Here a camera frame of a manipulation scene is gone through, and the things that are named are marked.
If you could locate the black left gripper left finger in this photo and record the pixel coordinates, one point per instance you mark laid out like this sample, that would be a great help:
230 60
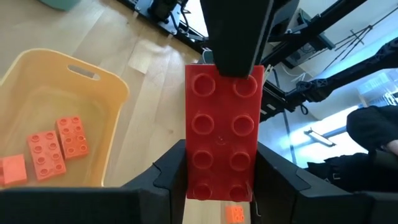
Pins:
93 207

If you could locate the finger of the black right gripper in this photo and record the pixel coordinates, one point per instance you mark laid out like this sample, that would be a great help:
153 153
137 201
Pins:
236 37

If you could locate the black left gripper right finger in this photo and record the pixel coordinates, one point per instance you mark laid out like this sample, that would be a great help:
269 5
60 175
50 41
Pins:
311 205

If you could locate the orange eight-stud toy brick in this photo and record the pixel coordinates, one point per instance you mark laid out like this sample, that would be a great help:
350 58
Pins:
46 155
72 137

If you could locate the orange four-stud toy brick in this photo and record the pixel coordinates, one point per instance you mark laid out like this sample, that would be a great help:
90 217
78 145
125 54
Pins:
235 214
14 169

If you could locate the red eight-stud toy brick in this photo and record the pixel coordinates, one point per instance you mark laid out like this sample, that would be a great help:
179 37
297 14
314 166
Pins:
222 140

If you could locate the yellow plastic bin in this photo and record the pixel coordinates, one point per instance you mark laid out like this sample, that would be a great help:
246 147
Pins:
102 93

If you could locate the white power strip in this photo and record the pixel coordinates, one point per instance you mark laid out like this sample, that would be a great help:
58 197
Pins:
320 137

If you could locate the person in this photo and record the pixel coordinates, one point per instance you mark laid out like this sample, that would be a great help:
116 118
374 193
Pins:
367 130

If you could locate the light teal plastic bin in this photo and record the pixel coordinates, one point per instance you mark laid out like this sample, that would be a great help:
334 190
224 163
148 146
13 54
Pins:
60 3

